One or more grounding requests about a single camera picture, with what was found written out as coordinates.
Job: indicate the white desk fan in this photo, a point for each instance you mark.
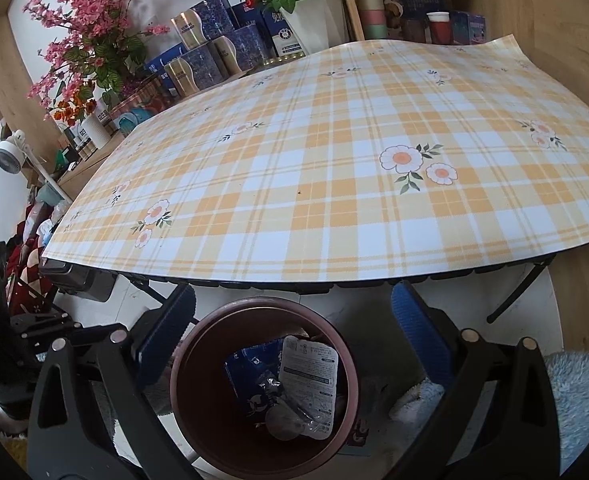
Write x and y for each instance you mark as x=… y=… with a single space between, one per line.
x=15 y=152

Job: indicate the gold blue gift box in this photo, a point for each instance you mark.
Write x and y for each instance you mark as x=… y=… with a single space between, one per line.
x=196 y=70
x=242 y=49
x=204 y=22

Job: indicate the white square flower vase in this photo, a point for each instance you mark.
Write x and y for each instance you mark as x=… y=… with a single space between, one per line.
x=318 y=25

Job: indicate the brown round trash bin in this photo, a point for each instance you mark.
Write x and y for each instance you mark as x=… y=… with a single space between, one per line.
x=265 y=388

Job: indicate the pink blossom flower plant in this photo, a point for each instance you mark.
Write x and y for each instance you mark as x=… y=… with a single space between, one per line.
x=100 y=50

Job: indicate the yellow plaid floral tablecloth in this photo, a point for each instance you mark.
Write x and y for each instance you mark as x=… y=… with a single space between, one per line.
x=372 y=160

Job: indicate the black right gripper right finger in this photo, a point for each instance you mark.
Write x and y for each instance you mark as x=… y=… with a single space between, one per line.
x=497 y=418

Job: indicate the blue snack packet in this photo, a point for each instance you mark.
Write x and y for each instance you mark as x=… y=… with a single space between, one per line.
x=248 y=370

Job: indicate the red cup on shelf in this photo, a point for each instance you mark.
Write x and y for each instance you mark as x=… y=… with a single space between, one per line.
x=440 y=27

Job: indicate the white printed blister card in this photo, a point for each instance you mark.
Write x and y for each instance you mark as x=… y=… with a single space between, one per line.
x=308 y=372

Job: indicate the orange flowers white vase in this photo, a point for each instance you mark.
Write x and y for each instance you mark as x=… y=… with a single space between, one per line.
x=82 y=122

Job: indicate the blue white milk carton box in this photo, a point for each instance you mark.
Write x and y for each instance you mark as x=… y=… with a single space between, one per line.
x=284 y=40

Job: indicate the colourful woven basket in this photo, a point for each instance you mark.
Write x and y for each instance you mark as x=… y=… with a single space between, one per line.
x=150 y=99

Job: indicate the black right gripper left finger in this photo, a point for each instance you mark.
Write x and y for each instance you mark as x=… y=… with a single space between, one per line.
x=90 y=418

